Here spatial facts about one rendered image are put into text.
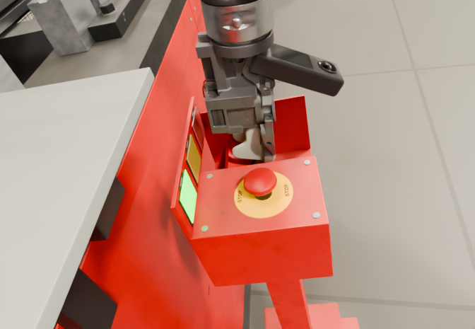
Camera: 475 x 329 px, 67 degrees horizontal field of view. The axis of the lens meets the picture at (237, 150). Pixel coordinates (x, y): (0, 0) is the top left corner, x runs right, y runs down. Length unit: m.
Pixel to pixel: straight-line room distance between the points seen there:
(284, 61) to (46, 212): 0.30
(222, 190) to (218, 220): 0.04
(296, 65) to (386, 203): 1.04
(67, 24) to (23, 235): 0.53
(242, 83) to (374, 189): 1.08
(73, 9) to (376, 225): 1.10
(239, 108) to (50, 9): 0.38
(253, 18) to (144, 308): 0.38
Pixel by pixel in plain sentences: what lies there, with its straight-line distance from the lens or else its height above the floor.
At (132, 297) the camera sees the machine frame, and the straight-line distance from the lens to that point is 0.50.
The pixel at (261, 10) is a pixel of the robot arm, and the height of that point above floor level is 0.97.
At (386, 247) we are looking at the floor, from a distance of 1.31.
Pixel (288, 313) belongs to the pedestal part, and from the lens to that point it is 0.79.
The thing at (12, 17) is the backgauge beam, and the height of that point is 0.90.
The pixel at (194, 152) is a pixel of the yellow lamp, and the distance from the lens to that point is 0.47.
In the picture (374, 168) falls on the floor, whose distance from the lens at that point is 1.52.
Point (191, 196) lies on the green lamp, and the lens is 0.43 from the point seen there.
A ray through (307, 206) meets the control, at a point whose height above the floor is 0.78.
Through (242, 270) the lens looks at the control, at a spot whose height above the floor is 0.70.
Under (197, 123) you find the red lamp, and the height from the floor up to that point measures 0.82.
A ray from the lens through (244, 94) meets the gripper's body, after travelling 0.42.
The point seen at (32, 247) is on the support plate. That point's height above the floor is 1.00.
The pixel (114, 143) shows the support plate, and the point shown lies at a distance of 0.21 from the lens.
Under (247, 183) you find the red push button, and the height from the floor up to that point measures 0.81.
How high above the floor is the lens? 1.12
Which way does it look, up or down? 42 degrees down
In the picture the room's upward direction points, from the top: 17 degrees counter-clockwise
